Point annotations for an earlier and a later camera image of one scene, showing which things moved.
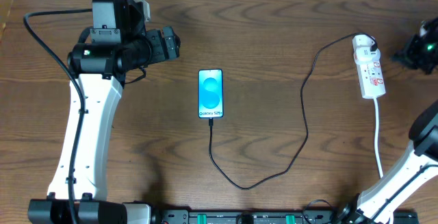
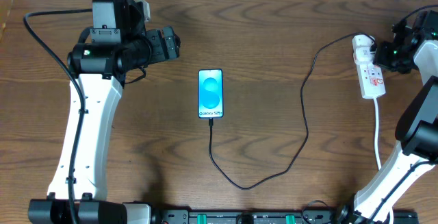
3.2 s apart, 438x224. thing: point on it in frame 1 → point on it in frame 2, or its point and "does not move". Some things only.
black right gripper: (411, 51) → (382, 57)
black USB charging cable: (303, 143) does not move
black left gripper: (170, 42) does not move
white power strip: (369, 66) does not move
